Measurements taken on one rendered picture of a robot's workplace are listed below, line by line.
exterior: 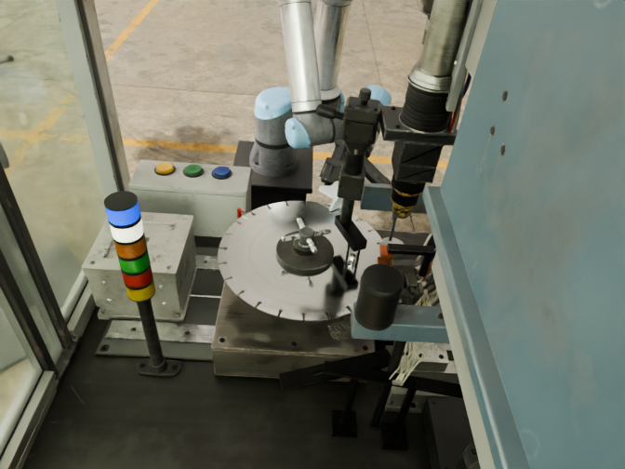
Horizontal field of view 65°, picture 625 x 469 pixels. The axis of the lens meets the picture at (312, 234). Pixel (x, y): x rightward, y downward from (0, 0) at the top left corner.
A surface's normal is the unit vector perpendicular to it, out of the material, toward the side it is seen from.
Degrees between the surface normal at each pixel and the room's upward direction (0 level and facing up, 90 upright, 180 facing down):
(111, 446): 0
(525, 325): 69
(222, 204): 90
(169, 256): 0
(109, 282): 90
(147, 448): 0
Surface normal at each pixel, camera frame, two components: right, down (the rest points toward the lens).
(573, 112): -1.00, -0.07
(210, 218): -0.01, 0.65
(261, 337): 0.07, -0.75
